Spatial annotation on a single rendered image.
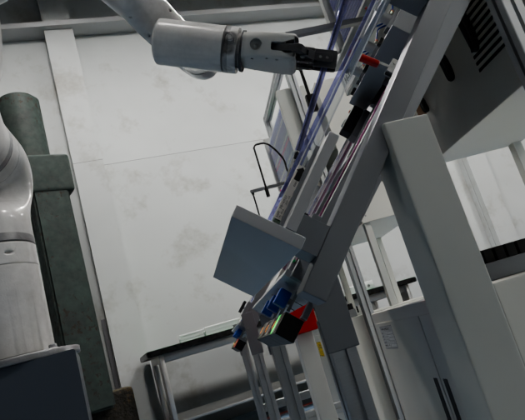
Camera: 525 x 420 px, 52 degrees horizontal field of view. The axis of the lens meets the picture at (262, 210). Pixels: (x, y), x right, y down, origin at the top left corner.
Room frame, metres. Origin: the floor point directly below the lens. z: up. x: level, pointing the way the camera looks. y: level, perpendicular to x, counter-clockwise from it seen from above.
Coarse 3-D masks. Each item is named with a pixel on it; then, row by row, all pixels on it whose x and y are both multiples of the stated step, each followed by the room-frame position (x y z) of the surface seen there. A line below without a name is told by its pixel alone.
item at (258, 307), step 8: (288, 272) 0.89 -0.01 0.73; (280, 280) 0.95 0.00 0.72; (288, 280) 0.91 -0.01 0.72; (272, 288) 1.07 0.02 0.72; (288, 288) 0.98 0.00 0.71; (296, 288) 0.95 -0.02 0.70; (264, 296) 1.21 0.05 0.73; (256, 304) 1.42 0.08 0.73; (264, 304) 1.34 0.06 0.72; (296, 304) 1.10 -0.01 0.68; (304, 304) 1.06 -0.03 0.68; (288, 312) 1.26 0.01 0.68
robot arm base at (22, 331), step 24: (0, 264) 0.78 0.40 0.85; (24, 264) 0.81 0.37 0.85; (0, 288) 0.78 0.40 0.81; (24, 288) 0.80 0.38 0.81; (0, 312) 0.78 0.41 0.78; (24, 312) 0.79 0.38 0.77; (48, 312) 0.85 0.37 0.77; (0, 336) 0.77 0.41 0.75; (24, 336) 0.79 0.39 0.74; (48, 336) 0.83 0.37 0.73; (0, 360) 0.74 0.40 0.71; (24, 360) 0.75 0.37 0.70
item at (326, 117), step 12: (384, 0) 0.54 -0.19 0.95; (372, 12) 0.54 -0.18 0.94; (372, 24) 0.54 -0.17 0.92; (360, 36) 0.53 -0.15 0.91; (360, 48) 0.53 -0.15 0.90; (348, 60) 0.53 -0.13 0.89; (348, 72) 0.53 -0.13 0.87; (336, 84) 0.52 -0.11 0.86; (336, 96) 0.52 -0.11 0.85; (324, 108) 0.52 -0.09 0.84; (336, 108) 0.52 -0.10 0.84; (324, 120) 0.52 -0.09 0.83; (312, 132) 0.53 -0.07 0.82; (324, 132) 0.52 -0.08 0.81; (312, 144) 0.51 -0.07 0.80
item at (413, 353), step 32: (512, 288) 0.93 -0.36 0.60; (384, 320) 1.51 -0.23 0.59; (416, 320) 1.29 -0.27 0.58; (512, 320) 0.92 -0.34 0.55; (384, 352) 1.59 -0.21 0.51; (416, 352) 1.35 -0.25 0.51; (416, 384) 1.43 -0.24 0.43; (448, 384) 1.23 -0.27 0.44; (416, 416) 1.50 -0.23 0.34; (448, 416) 1.29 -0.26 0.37
